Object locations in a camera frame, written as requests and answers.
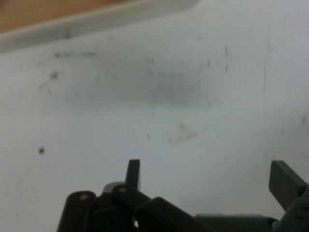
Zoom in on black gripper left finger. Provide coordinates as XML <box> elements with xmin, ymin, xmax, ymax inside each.
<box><xmin>56</xmin><ymin>159</ymin><xmax>211</xmax><ymax>232</ymax></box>

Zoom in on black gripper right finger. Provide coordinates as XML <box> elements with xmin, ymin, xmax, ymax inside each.
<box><xmin>268</xmin><ymin>160</ymin><xmax>309</xmax><ymax>232</ymax></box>

